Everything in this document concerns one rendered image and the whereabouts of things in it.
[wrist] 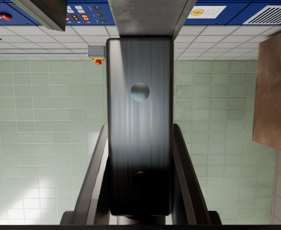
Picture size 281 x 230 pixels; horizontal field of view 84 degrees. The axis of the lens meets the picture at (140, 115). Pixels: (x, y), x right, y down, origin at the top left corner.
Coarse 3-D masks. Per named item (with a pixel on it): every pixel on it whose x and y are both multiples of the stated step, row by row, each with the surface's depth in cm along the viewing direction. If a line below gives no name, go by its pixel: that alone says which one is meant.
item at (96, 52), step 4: (88, 48) 94; (92, 48) 94; (96, 48) 94; (100, 48) 94; (104, 48) 95; (88, 52) 94; (92, 52) 94; (96, 52) 94; (100, 52) 94; (104, 52) 95; (88, 56) 94; (92, 56) 94; (96, 56) 94; (100, 56) 94; (104, 56) 95; (92, 60) 100; (100, 60) 100; (104, 60) 100
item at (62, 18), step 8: (24, 0) 27; (32, 0) 28; (40, 0) 30; (48, 0) 32; (56, 0) 34; (64, 0) 37; (32, 8) 30; (40, 8) 30; (48, 8) 32; (56, 8) 35; (64, 8) 38; (40, 16) 33; (48, 16) 33; (56, 16) 35; (64, 16) 38; (48, 24) 36; (56, 24) 36; (64, 24) 39
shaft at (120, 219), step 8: (120, 216) 9; (136, 216) 8; (144, 216) 8; (160, 216) 9; (120, 224) 9; (128, 224) 8; (136, 224) 8; (144, 224) 8; (152, 224) 8; (160, 224) 9
